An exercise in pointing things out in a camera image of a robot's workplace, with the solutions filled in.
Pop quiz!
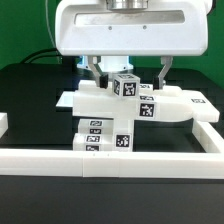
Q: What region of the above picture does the black thick cable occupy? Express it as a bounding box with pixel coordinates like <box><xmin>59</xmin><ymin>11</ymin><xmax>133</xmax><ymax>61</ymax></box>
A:
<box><xmin>20</xmin><ymin>48</ymin><xmax>61</xmax><ymax>64</ymax></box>

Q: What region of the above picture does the white block at left edge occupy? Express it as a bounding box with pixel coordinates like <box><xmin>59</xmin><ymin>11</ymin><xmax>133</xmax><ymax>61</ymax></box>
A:
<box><xmin>0</xmin><ymin>113</ymin><xmax>8</xmax><ymax>135</ymax></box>

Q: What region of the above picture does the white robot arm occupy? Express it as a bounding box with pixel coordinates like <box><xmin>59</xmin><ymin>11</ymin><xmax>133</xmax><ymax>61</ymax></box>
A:
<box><xmin>55</xmin><ymin>0</ymin><xmax>213</xmax><ymax>88</ymax></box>

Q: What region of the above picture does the white marker sheet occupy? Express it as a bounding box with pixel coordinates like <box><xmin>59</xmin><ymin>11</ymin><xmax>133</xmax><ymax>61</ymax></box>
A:
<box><xmin>56</xmin><ymin>91</ymin><xmax>74</xmax><ymax>108</ymax></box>

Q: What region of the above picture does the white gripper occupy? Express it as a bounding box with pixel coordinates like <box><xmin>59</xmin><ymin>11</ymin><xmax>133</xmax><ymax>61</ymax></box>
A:
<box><xmin>55</xmin><ymin>0</ymin><xmax>209</xmax><ymax>90</ymax></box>

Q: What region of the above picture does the white chair back part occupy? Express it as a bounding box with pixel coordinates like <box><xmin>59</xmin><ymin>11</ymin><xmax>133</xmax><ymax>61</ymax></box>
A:
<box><xmin>72</xmin><ymin>80</ymin><xmax>220</xmax><ymax>123</ymax></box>

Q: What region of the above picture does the white chair seat part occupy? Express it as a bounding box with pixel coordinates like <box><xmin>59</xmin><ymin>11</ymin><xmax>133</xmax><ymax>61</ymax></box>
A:
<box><xmin>113</xmin><ymin>119</ymin><xmax>134</xmax><ymax>152</ymax></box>

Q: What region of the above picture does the white U-shaped fence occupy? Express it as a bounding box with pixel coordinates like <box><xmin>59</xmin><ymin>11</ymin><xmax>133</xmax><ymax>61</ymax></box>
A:
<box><xmin>0</xmin><ymin>121</ymin><xmax>224</xmax><ymax>179</ymax></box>

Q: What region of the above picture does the thin grey cable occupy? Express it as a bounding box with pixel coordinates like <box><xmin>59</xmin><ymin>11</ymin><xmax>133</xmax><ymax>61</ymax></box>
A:
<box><xmin>45</xmin><ymin>0</ymin><xmax>63</xmax><ymax>64</ymax></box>

